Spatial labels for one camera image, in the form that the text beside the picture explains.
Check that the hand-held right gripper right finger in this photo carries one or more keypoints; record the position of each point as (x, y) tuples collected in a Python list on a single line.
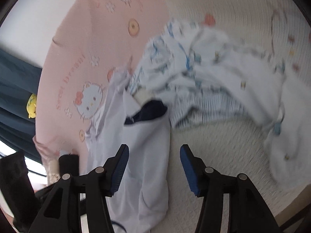
[(190, 174)]

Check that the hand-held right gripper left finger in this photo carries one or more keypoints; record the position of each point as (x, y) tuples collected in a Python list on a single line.
[(119, 170)]

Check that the white t-shirt with navy collar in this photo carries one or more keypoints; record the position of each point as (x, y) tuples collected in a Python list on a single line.
[(145, 150)]

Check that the white garment with small prints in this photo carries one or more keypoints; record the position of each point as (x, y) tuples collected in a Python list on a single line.
[(267, 89)]

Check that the cream lace cloth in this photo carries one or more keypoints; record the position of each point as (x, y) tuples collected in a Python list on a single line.
[(52, 172)]

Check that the yellow plush toy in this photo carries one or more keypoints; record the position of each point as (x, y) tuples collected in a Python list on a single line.
[(32, 105)]

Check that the dark blue curtain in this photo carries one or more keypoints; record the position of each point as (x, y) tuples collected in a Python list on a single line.
[(17, 97)]

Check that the white blue patterned garment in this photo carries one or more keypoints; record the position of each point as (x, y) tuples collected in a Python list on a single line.
[(170, 60)]

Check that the pink and cream printed blanket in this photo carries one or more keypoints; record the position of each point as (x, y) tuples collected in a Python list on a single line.
[(85, 29)]

